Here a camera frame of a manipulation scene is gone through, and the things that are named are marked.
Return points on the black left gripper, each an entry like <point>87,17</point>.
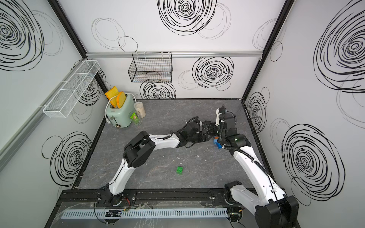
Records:
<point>204,138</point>

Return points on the light blue long lego brick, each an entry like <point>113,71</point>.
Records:
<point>219,146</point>

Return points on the bright green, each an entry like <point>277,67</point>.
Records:
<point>179,170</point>

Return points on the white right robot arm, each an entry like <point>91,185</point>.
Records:
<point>270,205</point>

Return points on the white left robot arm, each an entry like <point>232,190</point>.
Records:
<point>138,150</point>

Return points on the clear drinking glass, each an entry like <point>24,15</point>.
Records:
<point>140,119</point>

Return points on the green snack packet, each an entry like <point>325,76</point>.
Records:
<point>134,117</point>

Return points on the mint green toaster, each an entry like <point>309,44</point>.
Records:
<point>119,117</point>

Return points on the right toy bread slice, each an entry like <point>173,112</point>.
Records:
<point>120,99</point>

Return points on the toy bread slice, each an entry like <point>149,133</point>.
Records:
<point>112,96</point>
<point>120,99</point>

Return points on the left toy bread slice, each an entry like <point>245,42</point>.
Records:
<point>112,96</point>

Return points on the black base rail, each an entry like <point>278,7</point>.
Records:
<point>137,197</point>

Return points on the black wire basket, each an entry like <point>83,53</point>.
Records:
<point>151,65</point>

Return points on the white slotted cable duct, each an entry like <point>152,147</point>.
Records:
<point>103,214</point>

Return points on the white mesh wall shelf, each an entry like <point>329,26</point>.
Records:
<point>81,87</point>

